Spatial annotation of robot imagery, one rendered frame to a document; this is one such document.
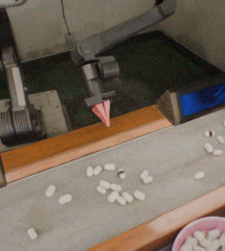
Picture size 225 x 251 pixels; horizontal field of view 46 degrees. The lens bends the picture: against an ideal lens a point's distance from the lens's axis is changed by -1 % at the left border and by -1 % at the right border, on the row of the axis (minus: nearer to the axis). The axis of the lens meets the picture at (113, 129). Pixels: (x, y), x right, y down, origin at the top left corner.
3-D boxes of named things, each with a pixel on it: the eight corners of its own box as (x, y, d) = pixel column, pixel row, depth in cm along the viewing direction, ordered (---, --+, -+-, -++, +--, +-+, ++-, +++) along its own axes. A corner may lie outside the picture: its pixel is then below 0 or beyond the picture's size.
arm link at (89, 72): (74, 69, 86) (80, 62, 81) (93, 65, 90) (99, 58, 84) (82, 89, 86) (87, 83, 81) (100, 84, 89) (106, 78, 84)
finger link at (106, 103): (118, 122, 82) (107, 94, 82) (96, 129, 79) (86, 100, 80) (112, 125, 88) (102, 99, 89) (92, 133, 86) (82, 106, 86)
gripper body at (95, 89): (116, 95, 83) (108, 74, 83) (86, 104, 80) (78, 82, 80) (111, 100, 89) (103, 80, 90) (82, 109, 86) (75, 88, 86)
